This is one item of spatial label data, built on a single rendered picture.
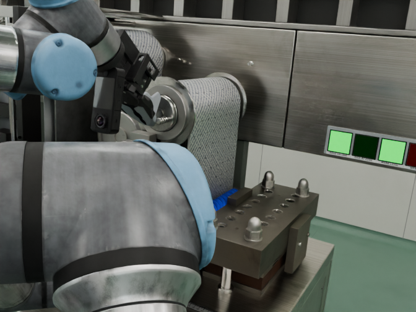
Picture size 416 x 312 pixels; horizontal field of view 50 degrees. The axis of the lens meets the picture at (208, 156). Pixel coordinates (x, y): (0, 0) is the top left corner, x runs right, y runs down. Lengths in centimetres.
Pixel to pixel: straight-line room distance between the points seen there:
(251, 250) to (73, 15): 52
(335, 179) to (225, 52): 253
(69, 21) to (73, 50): 16
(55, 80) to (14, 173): 20
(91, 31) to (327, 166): 306
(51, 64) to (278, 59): 74
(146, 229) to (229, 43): 93
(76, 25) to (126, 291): 46
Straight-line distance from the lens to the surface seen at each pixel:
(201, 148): 97
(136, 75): 81
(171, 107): 90
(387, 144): 112
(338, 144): 114
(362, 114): 112
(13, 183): 35
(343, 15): 113
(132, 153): 37
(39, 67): 53
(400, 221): 365
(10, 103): 107
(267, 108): 119
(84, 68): 54
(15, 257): 36
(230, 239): 89
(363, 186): 361
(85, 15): 70
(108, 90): 78
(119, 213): 34
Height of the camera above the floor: 141
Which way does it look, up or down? 15 degrees down
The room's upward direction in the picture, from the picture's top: 4 degrees clockwise
